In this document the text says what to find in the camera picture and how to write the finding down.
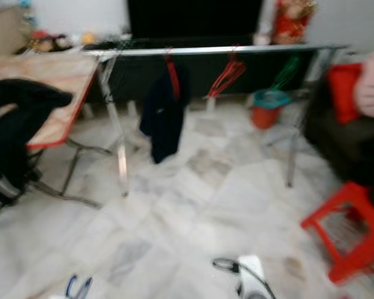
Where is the orange bin with teal liner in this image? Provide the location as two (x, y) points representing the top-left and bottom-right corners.
(251, 89), (292, 130)

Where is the black jacket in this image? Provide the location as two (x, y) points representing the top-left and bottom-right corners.
(0, 78), (74, 206)

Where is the red cushion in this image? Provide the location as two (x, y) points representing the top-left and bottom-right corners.
(327, 62), (365, 124)

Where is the folding table with red edge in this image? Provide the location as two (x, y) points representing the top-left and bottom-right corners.
(0, 55), (116, 209)

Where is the red plastic hanger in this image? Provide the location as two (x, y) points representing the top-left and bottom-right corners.
(208, 50), (247, 99)
(163, 50), (181, 100)

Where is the black television console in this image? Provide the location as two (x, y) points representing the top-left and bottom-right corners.
(84, 36), (337, 107)

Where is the beige cardboard box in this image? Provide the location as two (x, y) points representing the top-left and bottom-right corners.
(0, 6), (33, 57)

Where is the red plastic stool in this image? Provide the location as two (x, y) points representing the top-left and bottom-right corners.
(301, 181), (374, 285)

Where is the black flat television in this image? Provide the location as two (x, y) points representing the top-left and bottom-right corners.
(128, 0), (264, 41)

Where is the navy blue garment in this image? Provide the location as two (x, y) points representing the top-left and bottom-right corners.
(139, 61), (191, 164)

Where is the dark plush toy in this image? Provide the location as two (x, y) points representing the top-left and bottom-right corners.
(28, 31), (72, 54)

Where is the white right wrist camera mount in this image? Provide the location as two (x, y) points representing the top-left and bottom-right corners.
(237, 254), (266, 299)

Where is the dark grey fabric sofa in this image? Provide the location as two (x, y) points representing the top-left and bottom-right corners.
(302, 78), (374, 216)

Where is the green plastic hanger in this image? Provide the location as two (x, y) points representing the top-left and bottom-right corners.
(271, 55), (306, 91)

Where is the silver metal clothes rack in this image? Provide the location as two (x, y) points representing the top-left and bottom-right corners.
(84, 45), (350, 197)

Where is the red laughing figurine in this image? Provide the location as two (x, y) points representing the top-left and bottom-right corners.
(271, 0), (315, 45)

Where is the blue plastic hanger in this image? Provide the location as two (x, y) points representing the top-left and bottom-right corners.
(65, 274), (93, 299)

